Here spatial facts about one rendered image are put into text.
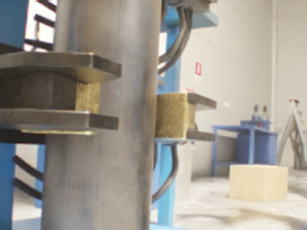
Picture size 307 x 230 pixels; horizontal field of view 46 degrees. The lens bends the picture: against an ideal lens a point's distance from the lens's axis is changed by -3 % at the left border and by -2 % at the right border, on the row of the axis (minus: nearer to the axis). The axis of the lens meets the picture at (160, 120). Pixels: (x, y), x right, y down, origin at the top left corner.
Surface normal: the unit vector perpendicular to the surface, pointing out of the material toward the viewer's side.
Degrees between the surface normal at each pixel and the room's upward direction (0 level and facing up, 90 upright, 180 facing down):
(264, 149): 90
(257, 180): 90
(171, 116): 90
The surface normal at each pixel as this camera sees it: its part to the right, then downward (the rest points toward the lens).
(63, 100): 0.87, 0.00
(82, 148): -0.15, -0.08
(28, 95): -0.49, -0.09
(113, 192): 0.36, -0.05
